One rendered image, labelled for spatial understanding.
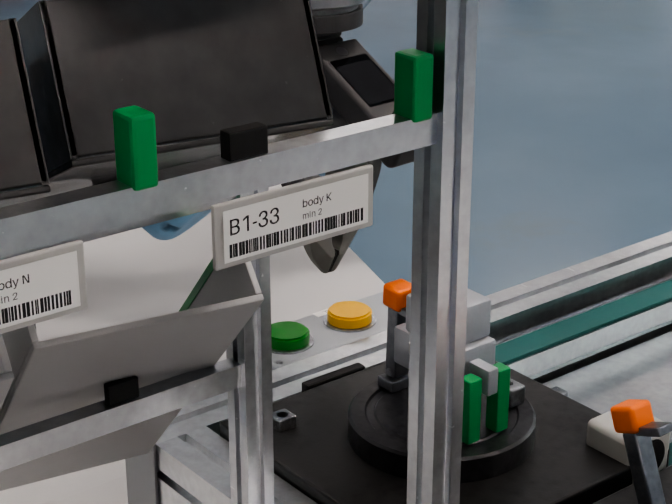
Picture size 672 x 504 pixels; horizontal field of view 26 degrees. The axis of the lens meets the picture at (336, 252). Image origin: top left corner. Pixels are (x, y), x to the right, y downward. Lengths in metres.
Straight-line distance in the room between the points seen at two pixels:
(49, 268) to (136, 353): 0.24
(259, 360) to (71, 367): 0.14
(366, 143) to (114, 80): 0.12
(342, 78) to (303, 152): 0.43
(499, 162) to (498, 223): 0.54
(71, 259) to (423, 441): 0.26
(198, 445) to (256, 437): 0.21
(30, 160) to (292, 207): 0.12
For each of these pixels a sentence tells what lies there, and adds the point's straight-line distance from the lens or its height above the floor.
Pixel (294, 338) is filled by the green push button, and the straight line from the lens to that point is 1.24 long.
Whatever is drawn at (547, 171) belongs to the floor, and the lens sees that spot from 4.65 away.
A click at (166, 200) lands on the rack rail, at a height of 1.30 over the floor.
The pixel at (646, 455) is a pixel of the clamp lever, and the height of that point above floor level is 1.04.
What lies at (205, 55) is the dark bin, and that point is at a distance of 0.67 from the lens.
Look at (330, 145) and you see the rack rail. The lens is 0.65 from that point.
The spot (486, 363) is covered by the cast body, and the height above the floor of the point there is 1.05.
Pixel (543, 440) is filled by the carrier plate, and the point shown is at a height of 0.97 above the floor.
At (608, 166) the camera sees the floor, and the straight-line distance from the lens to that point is 4.73.
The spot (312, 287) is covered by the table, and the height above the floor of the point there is 0.86.
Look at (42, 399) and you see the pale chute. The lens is 0.84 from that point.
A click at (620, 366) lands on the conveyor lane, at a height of 0.92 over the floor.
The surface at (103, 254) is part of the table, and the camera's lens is 1.73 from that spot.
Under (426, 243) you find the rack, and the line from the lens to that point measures 0.72.
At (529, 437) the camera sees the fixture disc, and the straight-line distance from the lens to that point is 1.07.
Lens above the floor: 1.51
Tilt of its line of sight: 22 degrees down
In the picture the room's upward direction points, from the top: straight up
